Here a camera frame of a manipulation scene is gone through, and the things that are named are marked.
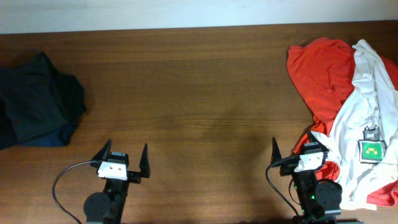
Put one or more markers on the dark folded clothes pile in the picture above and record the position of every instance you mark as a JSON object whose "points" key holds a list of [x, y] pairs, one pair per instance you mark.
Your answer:
{"points": [[40, 106]]}

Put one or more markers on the red t-shirt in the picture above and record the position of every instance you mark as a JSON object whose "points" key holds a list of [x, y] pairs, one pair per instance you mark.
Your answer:
{"points": [[322, 73]]}

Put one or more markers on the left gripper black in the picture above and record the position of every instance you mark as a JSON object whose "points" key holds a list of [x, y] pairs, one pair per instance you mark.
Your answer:
{"points": [[134, 176]]}

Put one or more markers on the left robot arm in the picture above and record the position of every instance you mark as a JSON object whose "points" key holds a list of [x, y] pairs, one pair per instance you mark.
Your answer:
{"points": [[107, 206]]}

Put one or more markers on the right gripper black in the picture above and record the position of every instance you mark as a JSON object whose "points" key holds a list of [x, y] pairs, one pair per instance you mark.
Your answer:
{"points": [[286, 167]]}

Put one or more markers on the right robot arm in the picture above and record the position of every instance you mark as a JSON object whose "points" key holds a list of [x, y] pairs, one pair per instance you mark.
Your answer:
{"points": [[319, 199]]}

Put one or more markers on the white printed t-shirt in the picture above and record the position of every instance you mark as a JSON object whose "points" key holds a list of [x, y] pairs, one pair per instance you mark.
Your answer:
{"points": [[363, 138]]}

